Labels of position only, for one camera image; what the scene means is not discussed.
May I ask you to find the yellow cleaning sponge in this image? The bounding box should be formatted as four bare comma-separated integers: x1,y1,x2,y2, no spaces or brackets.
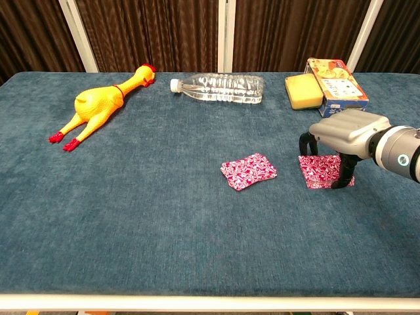
284,73,324,111

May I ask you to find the white partition post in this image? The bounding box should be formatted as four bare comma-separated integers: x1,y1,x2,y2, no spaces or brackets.
346,0,384,74
217,0,236,74
58,0,100,74

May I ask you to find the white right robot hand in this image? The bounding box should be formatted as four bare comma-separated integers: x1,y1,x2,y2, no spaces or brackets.
298,109,392,190

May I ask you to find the yellow rubber chicken toy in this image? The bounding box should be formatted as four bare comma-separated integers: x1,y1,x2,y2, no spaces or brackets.
48,63,157,152

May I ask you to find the orange and blue carton box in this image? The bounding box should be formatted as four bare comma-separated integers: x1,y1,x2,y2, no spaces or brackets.
306,57,369,119

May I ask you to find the brown pleated partition curtain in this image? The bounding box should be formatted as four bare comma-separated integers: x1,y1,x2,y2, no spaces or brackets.
0,0,85,86
74,0,220,74
355,0,420,74
233,0,373,74

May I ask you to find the clear plastic water bottle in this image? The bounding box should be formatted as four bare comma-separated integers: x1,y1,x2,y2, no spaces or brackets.
169,72,265,105

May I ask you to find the blue fabric table cover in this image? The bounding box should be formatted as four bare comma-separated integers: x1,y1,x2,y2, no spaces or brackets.
0,71,420,298

